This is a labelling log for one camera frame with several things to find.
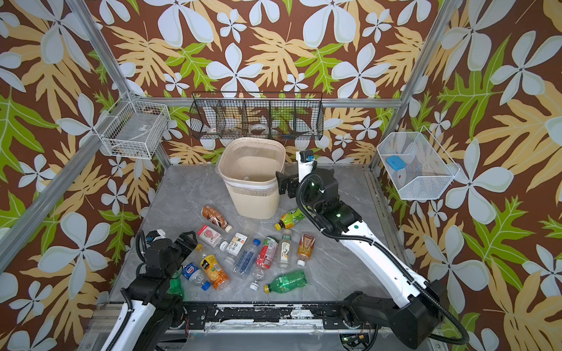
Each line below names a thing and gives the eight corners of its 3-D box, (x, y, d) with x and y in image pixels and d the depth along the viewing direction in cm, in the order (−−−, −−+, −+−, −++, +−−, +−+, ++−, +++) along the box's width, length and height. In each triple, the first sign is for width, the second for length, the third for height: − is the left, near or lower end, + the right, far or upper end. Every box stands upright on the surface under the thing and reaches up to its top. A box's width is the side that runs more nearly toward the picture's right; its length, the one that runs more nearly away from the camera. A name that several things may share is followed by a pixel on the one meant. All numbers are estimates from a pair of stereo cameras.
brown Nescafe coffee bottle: (202, 215, 102) (199, 209, 98) (209, 209, 104) (206, 203, 100) (228, 234, 96) (225, 229, 91) (234, 227, 98) (232, 222, 94)
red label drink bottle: (256, 266, 86) (255, 262, 83) (266, 239, 93) (265, 234, 90) (269, 270, 85) (269, 266, 82) (278, 242, 92) (278, 238, 89)
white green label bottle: (278, 269, 85) (278, 265, 81) (278, 233, 94) (278, 229, 91) (292, 269, 85) (293, 265, 81) (291, 233, 94) (291, 229, 91)
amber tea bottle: (293, 264, 87) (294, 259, 83) (301, 238, 94) (302, 232, 90) (308, 269, 86) (309, 264, 82) (314, 242, 93) (316, 236, 89)
